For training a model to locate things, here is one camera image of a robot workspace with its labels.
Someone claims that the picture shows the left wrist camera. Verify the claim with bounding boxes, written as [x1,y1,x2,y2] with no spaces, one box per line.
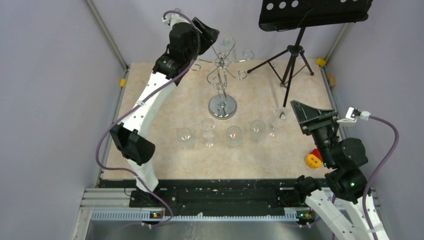
[162,8,190,28]

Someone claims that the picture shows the yellow corner clip right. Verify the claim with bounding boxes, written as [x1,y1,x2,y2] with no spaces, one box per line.
[315,58,327,67]

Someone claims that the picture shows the aluminium frame post right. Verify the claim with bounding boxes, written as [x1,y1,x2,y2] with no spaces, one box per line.
[324,23,352,64]

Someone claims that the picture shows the yellow clip left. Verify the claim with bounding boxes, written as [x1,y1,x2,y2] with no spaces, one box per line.
[119,78,126,88]

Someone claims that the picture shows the white cable duct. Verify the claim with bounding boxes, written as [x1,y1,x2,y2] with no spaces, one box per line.
[90,210,312,222]

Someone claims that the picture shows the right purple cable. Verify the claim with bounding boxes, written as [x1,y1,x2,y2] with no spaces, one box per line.
[361,115,400,240]

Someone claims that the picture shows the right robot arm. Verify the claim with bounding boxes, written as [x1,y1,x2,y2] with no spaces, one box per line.
[290,100,389,240]

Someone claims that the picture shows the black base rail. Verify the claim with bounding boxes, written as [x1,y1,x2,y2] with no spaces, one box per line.
[98,178,318,221]

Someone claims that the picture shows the aluminium frame post left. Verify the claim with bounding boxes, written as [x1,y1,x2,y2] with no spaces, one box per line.
[83,0,129,71]

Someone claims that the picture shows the black music stand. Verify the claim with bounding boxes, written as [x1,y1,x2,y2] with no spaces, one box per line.
[247,0,372,107]

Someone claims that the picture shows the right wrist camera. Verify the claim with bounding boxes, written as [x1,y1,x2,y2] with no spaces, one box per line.
[337,107,371,127]

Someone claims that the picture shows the aluminium frame post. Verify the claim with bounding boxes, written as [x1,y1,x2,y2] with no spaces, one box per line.
[324,23,352,64]
[83,0,129,71]

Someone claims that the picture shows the purple cable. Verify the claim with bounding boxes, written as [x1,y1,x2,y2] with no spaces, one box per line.
[361,115,400,240]
[95,9,202,227]

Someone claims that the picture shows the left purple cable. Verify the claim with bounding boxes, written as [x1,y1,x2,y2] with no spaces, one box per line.
[95,9,202,227]

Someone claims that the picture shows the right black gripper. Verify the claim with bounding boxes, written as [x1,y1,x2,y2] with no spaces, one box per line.
[290,99,338,167]

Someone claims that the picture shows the chrome wine glass rack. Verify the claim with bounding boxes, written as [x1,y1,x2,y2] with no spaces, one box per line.
[196,47,255,120]

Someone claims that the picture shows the brown block on rail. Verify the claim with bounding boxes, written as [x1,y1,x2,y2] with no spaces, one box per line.
[326,72,337,88]

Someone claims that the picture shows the yellow and red toy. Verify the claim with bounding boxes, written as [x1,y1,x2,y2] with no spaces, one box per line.
[305,148,323,169]

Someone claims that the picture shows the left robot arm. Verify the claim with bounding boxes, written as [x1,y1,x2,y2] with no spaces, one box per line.
[109,13,220,207]

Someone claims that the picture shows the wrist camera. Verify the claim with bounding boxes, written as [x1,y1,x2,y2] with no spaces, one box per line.
[337,107,371,127]
[162,8,190,28]

